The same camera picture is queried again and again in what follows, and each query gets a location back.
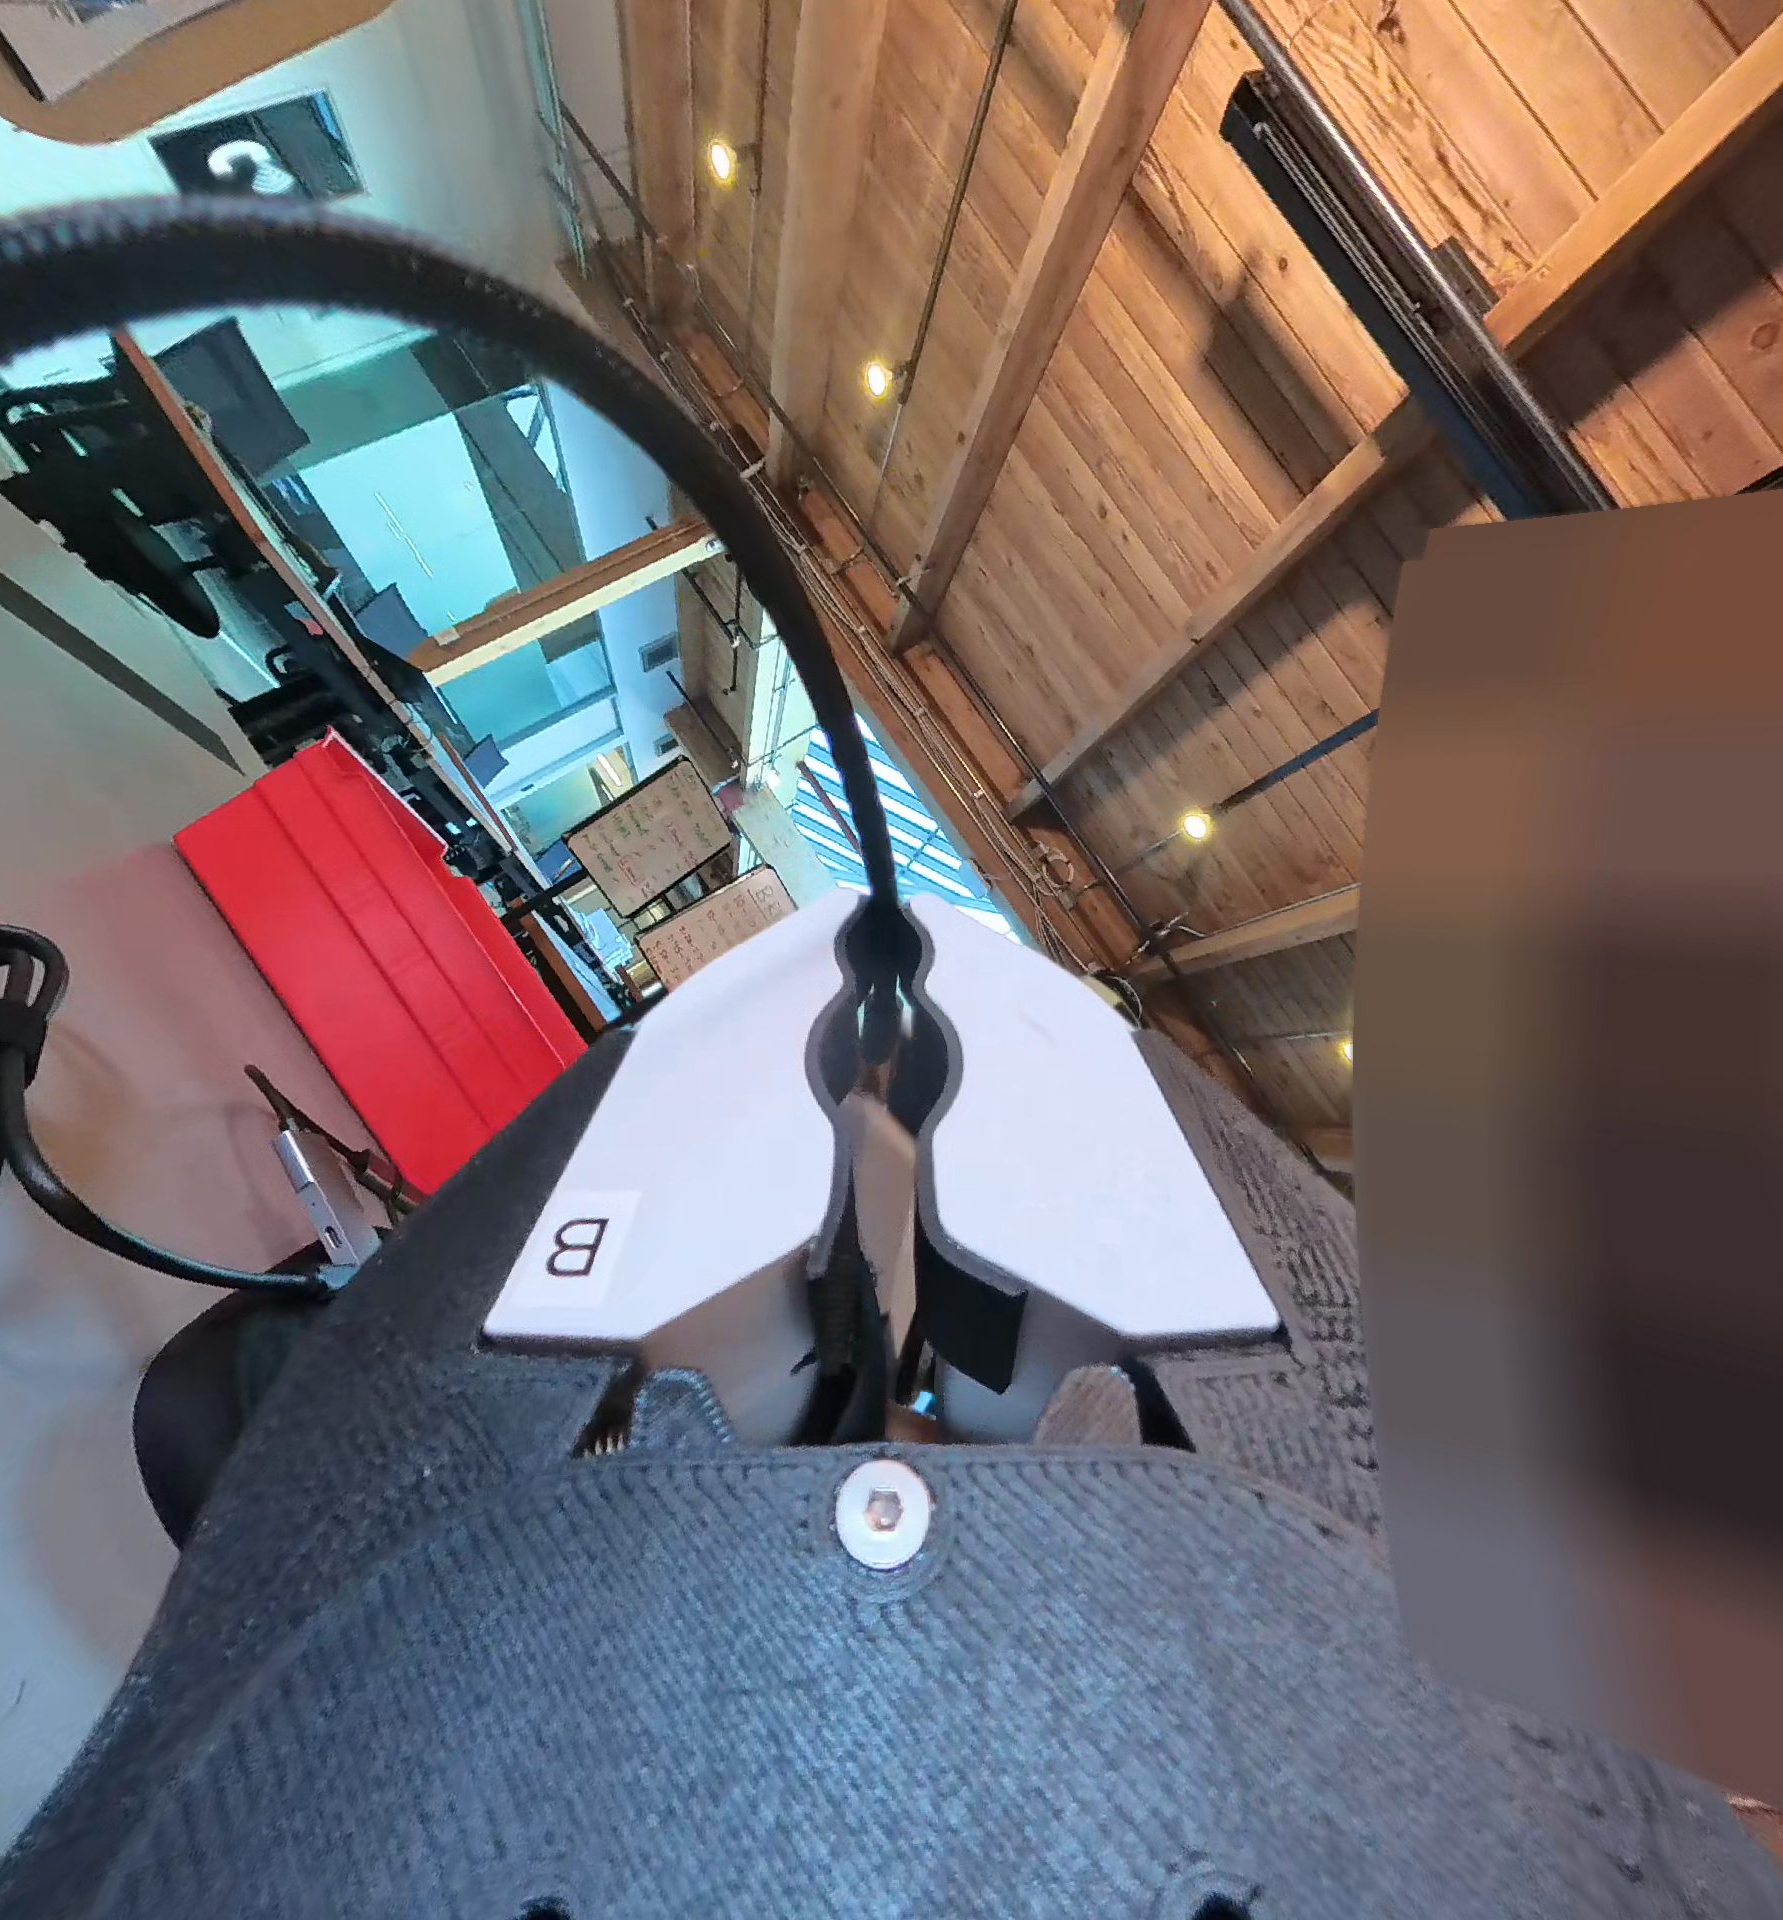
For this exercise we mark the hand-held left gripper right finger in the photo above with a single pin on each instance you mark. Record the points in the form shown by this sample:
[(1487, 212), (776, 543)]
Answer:
[(1086, 1155)]

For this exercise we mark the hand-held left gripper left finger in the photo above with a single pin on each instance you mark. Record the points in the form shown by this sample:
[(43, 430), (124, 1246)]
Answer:
[(681, 1141)]

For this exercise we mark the framed whiteboard with notes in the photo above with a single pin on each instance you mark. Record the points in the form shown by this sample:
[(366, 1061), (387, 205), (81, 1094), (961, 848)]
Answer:
[(651, 833), (720, 923)]

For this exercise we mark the red plastic bin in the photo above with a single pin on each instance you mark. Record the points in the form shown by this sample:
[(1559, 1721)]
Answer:
[(366, 960)]

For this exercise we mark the black office chair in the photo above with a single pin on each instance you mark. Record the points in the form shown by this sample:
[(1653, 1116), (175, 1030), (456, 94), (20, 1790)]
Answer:
[(307, 713), (111, 511)]

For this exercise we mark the black monitor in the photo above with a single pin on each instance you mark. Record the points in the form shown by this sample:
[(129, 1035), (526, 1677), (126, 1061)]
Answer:
[(239, 397)]

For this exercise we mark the black ceiling rail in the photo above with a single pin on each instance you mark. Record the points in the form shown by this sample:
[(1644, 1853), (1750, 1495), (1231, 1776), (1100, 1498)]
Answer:
[(1370, 255)]

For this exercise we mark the black wall sign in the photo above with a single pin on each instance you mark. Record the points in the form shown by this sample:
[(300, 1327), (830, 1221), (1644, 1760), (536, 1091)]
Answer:
[(261, 150)]

